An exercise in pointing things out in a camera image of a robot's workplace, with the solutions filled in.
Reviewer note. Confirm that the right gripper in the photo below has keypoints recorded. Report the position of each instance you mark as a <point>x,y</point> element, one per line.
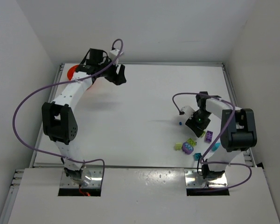
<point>195,126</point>

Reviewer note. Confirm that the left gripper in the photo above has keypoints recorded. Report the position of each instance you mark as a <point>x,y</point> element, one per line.
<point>115,74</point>

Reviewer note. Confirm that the purple flower lego piece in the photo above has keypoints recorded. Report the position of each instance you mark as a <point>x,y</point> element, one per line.
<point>187,148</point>

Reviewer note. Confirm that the light green lego brick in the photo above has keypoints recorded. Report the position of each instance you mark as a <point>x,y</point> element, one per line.
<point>178,146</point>

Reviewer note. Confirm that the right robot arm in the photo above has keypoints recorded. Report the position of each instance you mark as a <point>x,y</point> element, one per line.
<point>237,132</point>

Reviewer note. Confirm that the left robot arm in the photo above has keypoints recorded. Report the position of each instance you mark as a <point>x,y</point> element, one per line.
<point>58,119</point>

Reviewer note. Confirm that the purple lego brick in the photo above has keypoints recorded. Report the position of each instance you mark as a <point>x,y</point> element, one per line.
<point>208,136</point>

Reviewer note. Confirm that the teal lego brick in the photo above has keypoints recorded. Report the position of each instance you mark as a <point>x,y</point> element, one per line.
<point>197,156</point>
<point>216,146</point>

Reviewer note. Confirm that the orange divided container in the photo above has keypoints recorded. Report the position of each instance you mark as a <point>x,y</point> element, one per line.
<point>71,72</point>

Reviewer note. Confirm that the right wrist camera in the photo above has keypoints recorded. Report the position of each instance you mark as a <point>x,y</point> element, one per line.
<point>187,111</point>

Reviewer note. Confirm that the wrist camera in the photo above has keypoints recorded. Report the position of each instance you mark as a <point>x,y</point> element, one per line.
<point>114,56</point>
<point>187,111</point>

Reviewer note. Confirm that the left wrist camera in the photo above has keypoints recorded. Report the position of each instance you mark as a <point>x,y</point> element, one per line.
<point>114,56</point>

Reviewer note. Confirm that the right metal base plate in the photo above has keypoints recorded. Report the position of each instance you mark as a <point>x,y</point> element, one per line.
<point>194,181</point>

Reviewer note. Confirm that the metal base plate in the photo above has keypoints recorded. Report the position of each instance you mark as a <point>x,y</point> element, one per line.
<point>194,181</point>
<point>90,178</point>

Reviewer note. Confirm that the aluminium table frame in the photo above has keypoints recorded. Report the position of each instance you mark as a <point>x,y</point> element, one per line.
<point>131,131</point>

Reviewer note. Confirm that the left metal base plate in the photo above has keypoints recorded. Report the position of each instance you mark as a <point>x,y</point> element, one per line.
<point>90,178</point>

